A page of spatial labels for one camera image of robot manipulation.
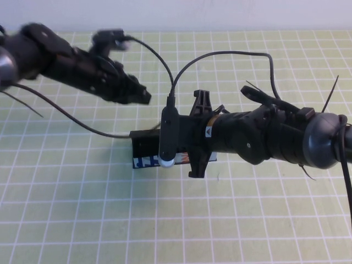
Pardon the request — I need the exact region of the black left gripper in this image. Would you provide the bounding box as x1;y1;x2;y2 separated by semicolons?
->
54;46;152;106

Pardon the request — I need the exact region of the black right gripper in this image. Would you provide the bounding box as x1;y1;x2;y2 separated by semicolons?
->
178;89;224;179

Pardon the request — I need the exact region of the black glasses case printed side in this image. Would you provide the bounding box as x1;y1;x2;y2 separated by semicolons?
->
129;129;218;170

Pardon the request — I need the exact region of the black zip tie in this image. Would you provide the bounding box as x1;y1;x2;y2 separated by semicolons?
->
322;75;340;114
0;90;44;118
298;163;317;182

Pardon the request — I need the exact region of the green white checked tablecloth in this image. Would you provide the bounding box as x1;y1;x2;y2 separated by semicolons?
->
0;30;352;264

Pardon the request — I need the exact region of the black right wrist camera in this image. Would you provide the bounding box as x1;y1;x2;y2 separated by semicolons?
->
158;106;181;169

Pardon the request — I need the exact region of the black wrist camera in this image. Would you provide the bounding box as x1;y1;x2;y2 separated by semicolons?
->
158;106;181;169
92;29;132;52

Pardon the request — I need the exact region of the black left camera cable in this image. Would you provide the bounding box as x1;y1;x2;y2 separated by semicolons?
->
10;35;174;138

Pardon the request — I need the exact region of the black camera cable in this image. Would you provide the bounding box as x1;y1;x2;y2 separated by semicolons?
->
168;51;352;210
10;35;174;138

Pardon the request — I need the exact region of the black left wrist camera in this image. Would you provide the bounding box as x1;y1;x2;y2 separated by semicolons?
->
92;29;132;52

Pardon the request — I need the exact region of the black right camera cable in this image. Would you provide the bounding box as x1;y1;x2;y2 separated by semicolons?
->
168;51;352;210

